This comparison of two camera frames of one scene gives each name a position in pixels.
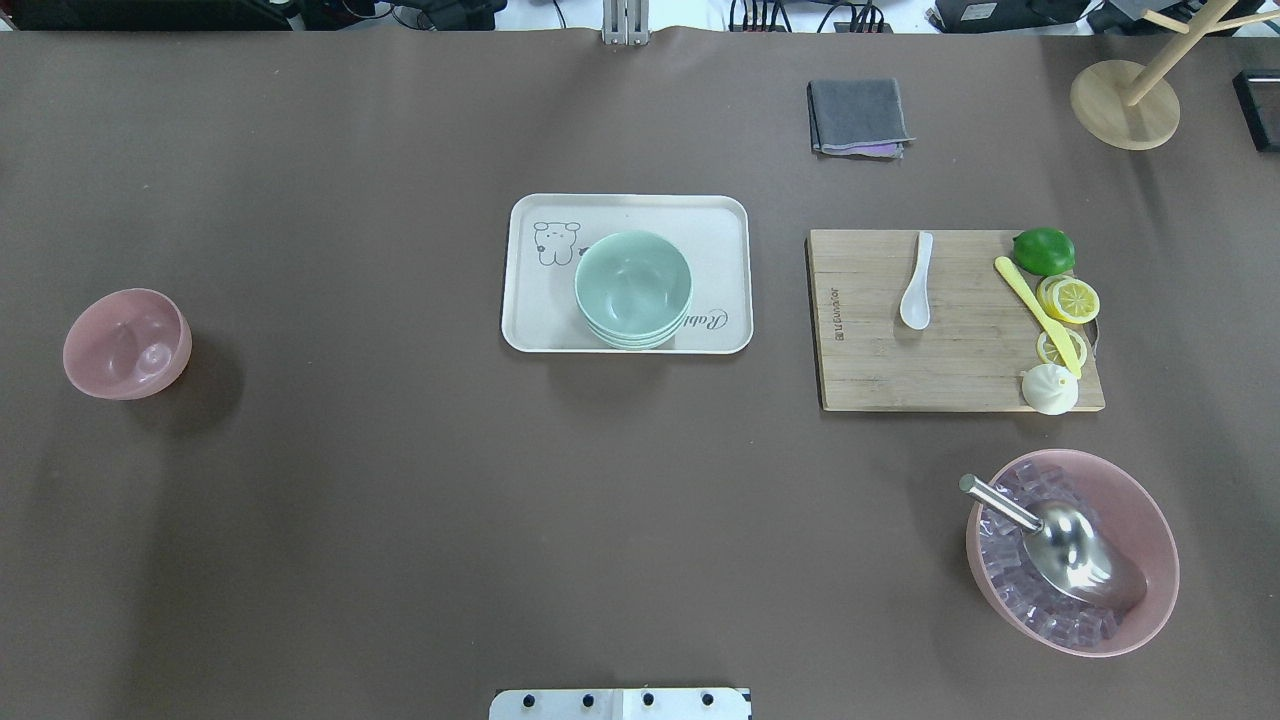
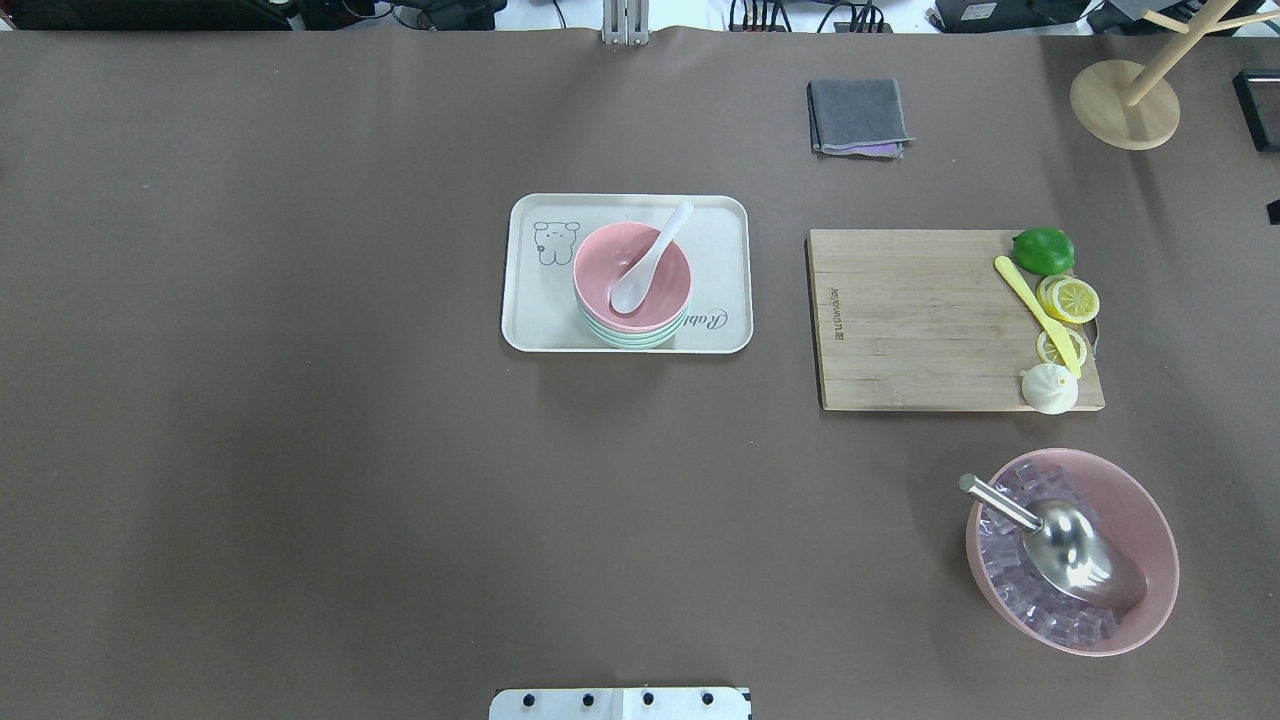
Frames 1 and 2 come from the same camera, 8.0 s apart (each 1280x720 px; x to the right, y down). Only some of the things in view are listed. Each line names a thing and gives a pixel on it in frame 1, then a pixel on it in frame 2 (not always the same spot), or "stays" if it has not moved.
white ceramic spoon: [915, 309] to [628, 291]
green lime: [1044, 250] stays
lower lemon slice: [1048, 351] stays
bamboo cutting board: [980, 340] stays
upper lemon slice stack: [1071, 299] stays
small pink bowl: [127, 345] to [605, 253]
